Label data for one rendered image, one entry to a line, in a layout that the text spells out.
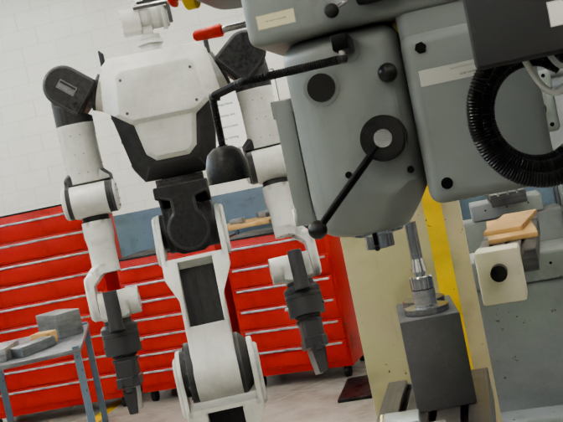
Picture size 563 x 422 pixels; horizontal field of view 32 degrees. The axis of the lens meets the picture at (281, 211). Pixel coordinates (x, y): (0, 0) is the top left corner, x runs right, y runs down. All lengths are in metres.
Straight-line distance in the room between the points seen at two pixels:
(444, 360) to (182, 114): 0.83
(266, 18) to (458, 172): 0.37
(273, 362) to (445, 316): 4.51
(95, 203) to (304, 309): 0.55
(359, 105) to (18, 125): 10.38
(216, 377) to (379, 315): 1.25
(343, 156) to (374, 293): 1.90
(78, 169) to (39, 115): 9.31
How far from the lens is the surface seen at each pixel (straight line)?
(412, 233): 1.99
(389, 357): 3.43
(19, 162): 11.80
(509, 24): 1.23
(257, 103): 2.36
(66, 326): 4.79
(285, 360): 6.40
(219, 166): 1.61
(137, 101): 2.29
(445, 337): 1.97
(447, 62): 1.48
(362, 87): 1.51
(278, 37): 1.51
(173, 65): 2.30
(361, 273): 3.38
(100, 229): 2.37
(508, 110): 1.48
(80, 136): 2.37
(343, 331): 6.24
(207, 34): 1.76
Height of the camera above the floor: 1.46
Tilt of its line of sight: 3 degrees down
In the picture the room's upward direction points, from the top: 12 degrees counter-clockwise
